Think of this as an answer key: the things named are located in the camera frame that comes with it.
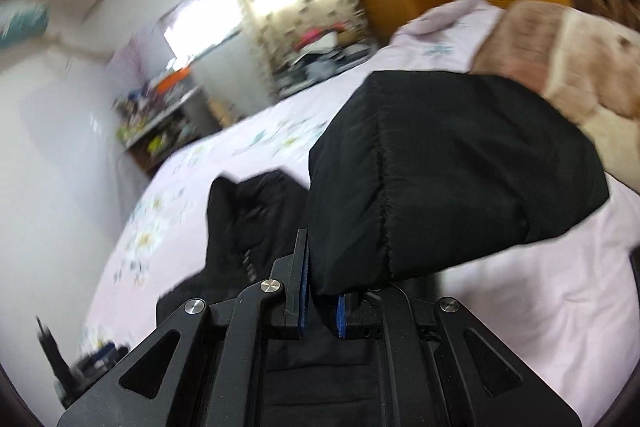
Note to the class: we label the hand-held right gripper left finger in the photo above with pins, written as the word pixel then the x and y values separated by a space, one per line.
pixel 303 302

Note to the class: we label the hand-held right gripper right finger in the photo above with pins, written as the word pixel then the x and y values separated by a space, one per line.
pixel 343 318

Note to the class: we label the black padded jacket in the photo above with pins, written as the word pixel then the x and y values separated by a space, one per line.
pixel 450 157

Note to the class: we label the pile of clothes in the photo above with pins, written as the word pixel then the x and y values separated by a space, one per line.
pixel 320 49

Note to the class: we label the pink floral bed sheet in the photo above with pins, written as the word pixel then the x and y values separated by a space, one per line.
pixel 500 307

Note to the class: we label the cluttered shelf unit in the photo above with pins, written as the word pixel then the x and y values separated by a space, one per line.
pixel 160 127

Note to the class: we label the white cabinet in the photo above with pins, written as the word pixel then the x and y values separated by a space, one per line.
pixel 230 82

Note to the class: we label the orange container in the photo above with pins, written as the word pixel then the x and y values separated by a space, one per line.
pixel 172 79

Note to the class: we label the window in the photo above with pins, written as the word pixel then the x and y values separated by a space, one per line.
pixel 210 17

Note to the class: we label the teal object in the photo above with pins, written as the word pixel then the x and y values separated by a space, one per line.
pixel 22 24

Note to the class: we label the brown plush blanket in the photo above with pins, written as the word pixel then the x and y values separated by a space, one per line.
pixel 565 52

